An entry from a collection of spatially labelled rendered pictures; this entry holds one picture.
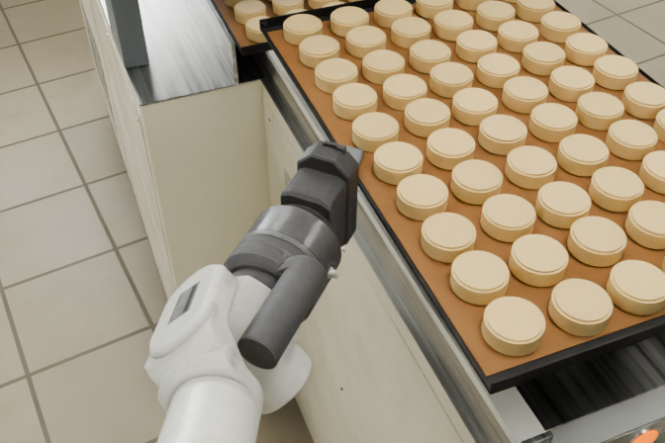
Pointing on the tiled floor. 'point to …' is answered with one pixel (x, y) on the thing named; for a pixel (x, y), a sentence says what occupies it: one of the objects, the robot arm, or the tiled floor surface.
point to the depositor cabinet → (187, 121)
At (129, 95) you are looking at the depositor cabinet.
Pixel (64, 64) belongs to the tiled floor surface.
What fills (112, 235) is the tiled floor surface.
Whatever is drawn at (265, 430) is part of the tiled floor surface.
